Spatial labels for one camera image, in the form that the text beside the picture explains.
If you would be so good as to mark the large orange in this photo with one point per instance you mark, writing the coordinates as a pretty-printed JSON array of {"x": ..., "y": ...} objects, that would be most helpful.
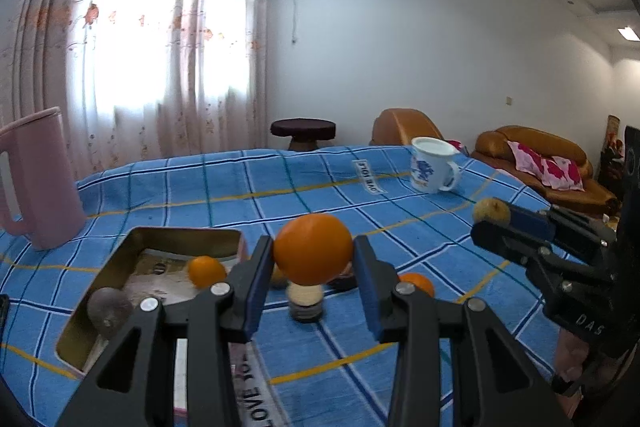
[{"x": 312, "y": 249}]

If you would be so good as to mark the brown leather sofa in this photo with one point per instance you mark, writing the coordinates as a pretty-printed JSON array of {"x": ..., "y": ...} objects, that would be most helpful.
[{"x": 540, "y": 142}]

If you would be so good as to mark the purple passion fruit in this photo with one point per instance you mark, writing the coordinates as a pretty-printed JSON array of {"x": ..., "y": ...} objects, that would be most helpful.
[{"x": 107, "y": 312}]

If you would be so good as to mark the small orange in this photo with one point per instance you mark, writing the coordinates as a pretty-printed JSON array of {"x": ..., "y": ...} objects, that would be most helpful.
[{"x": 206, "y": 272}]

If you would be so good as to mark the pink floral cloth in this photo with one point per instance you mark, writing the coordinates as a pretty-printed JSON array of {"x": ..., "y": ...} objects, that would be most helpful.
[{"x": 547, "y": 167}]

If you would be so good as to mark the white mug with blue print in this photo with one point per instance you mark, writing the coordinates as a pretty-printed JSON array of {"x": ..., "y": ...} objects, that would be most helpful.
[{"x": 430, "y": 167}]

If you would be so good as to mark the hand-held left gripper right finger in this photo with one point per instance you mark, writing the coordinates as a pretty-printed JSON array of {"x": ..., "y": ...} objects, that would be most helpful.
[{"x": 372, "y": 292}]

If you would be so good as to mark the medium orange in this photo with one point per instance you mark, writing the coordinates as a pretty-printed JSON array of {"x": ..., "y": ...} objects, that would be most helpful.
[{"x": 419, "y": 284}]

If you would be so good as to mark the brown round pastry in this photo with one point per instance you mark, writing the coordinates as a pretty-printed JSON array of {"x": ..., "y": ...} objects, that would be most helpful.
[{"x": 344, "y": 282}]

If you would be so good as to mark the ceiling light panel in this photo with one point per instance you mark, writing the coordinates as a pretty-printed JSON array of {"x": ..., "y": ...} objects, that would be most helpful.
[{"x": 629, "y": 33}]

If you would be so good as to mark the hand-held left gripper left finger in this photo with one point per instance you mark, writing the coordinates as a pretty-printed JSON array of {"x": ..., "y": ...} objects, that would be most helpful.
[{"x": 257, "y": 292}]

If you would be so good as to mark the brown leather armchair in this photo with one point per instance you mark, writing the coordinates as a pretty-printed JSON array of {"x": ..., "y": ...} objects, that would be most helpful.
[{"x": 400, "y": 127}]

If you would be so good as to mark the person's right hand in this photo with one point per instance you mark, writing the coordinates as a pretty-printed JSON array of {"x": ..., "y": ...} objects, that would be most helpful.
[{"x": 570, "y": 357}]

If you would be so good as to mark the dark round stool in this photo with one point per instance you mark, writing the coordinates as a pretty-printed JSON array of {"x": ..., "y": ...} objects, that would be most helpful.
[{"x": 302, "y": 129}]

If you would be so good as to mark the rectangular metal tin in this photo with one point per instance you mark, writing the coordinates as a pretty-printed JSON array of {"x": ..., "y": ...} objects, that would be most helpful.
[{"x": 120, "y": 252}]

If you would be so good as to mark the sheer floral curtain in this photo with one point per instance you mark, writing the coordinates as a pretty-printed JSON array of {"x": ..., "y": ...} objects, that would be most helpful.
[{"x": 150, "y": 57}]

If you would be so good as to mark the blue plaid tablecloth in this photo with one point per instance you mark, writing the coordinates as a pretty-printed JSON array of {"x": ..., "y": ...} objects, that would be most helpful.
[{"x": 200, "y": 187}]

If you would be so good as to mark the black smartphone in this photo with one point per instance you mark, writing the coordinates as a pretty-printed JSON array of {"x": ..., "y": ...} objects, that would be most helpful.
[{"x": 4, "y": 314}]

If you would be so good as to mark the round cake slice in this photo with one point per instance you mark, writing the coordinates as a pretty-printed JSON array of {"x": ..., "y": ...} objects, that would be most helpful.
[{"x": 305, "y": 302}]

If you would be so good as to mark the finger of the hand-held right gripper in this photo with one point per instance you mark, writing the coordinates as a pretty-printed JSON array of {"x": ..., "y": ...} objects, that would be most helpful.
[
  {"x": 505, "y": 244},
  {"x": 530, "y": 222}
]

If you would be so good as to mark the pink electric kettle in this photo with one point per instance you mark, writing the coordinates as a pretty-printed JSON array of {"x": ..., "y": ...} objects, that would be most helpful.
[{"x": 45, "y": 182}]

